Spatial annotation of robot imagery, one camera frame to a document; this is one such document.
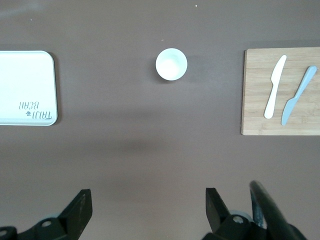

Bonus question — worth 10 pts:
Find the white plastic knife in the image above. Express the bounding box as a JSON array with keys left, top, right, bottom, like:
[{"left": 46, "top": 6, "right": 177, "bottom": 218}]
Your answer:
[{"left": 263, "top": 54, "right": 288, "bottom": 120}]

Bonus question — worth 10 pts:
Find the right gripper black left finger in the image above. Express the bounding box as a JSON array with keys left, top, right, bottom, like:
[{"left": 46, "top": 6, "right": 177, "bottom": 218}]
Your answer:
[{"left": 0, "top": 188, "right": 93, "bottom": 240}]

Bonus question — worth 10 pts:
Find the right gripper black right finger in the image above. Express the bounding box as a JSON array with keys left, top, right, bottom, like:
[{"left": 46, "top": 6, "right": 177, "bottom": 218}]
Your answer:
[{"left": 203, "top": 187, "right": 271, "bottom": 240}]

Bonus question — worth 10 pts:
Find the white IKEA cup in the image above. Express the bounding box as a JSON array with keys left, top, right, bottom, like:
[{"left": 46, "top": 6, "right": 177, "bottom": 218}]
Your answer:
[{"left": 155, "top": 47, "right": 188, "bottom": 82}]

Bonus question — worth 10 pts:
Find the bamboo cutting board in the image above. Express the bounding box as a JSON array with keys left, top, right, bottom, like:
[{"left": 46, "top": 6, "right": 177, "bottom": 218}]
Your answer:
[{"left": 240, "top": 47, "right": 320, "bottom": 136}]

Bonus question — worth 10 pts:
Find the grey plastic knife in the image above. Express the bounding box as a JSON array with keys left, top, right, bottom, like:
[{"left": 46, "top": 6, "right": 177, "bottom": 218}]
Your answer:
[{"left": 280, "top": 65, "right": 318, "bottom": 126}]

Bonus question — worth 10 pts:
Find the cream tray with bear print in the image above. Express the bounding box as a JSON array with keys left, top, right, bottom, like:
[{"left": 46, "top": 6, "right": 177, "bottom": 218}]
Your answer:
[{"left": 0, "top": 50, "right": 59, "bottom": 127}]

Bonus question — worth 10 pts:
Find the brown table mat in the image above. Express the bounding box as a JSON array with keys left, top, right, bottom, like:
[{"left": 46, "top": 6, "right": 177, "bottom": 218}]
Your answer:
[{"left": 0, "top": 0, "right": 320, "bottom": 240}]

